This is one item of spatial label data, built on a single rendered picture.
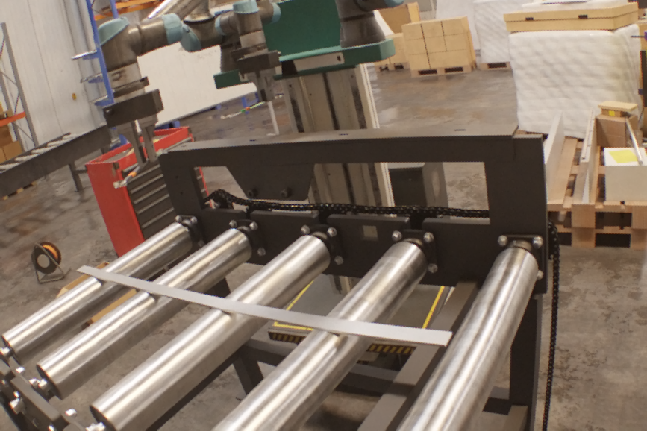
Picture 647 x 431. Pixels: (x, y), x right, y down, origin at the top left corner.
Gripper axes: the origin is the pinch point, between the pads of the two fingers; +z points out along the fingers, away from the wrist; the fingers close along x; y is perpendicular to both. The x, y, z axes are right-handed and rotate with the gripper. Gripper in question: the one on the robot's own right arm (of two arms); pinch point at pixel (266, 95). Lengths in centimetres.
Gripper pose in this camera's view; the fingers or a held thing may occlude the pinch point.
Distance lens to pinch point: 157.9
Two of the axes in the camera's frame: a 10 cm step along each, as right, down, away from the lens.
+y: 5.4, -4.0, 7.4
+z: 2.2, 9.2, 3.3
